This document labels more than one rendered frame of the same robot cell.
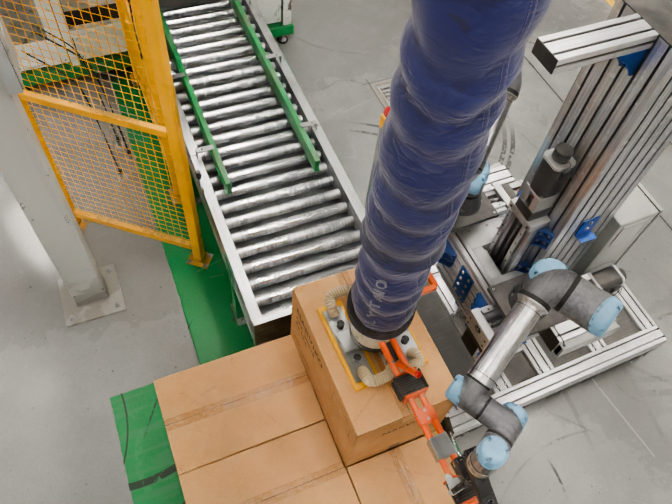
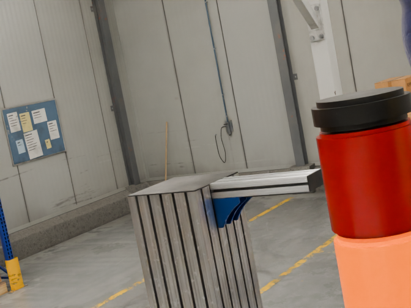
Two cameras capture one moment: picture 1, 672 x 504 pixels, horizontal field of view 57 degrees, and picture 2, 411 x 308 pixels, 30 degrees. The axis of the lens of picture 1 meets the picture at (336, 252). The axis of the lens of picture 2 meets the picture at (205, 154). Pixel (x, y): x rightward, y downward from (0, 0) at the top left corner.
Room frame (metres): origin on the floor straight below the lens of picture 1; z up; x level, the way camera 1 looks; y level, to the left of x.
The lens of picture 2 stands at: (2.45, 1.29, 2.37)
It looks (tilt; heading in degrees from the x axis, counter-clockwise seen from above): 7 degrees down; 244
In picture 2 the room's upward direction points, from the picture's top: 11 degrees counter-clockwise
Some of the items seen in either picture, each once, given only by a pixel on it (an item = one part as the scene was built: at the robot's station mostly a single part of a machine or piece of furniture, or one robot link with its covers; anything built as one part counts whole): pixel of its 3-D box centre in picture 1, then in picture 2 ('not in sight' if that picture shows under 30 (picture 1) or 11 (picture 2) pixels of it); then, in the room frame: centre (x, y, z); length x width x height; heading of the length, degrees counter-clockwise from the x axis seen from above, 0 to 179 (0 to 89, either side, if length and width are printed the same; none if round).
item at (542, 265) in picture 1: (547, 280); not in sight; (1.17, -0.73, 1.20); 0.13 x 0.12 x 0.14; 59
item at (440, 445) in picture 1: (441, 447); not in sight; (0.59, -0.41, 1.07); 0.07 x 0.07 x 0.04; 31
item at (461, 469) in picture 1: (472, 467); not in sight; (0.50, -0.47, 1.21); 0.09 x 0.08 x 0.12; 30
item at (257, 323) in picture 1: (329, 301); not in sight; (1.31, 0.00, 0.58); 0.70 x 0.03 x 0.06; 119
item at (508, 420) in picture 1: (502, 421); not in sight; (0.59, -0.51, 1.37); 0.11 x 0.11 x 0.08; 59
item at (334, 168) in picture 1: (303, 115); not in sight; (2.49, 0.28, 0.50); 2.31 x 0.05 x 0.19; 29
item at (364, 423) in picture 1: (367, 360); not in sight; (0.98, -0.18, 0.75); 0.60 x 0.40 x 0.40; 30
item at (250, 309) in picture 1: (187, 143); not in sight; (2.18, 0.85, 0.50); 2.31 x 0.05 x 0.19; 29
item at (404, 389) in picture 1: (409, 385); not in sight; (0.78, -0.30, 1.07); 0.10 x 0.08 x 0.06; 121
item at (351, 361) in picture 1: (348, 342); not in sight; (0.94, -0.09, 0.97); 0.34 x 0.10 x 0.05; 31
